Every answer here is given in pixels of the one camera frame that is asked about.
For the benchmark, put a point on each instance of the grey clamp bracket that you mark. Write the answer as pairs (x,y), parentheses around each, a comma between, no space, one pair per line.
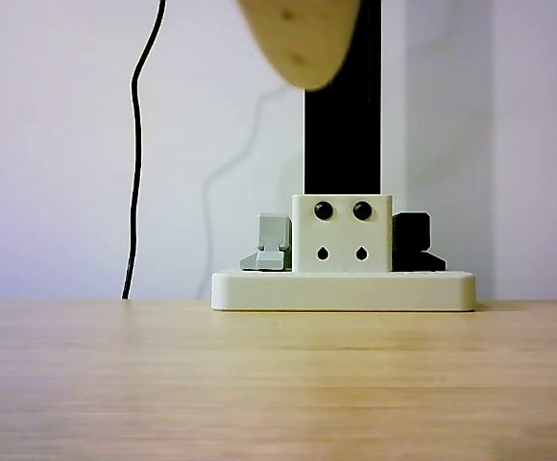
(273,235)

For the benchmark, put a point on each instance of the white post holder block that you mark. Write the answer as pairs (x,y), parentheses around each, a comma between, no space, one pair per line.
(342,235)

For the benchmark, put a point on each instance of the black upright post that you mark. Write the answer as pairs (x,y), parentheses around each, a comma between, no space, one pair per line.
(343,144)

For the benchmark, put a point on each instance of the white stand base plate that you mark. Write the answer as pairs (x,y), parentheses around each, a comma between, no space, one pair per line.
(343,292)

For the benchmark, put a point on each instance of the black clamp bracket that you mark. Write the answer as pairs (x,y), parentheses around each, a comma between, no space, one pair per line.
(410,235)

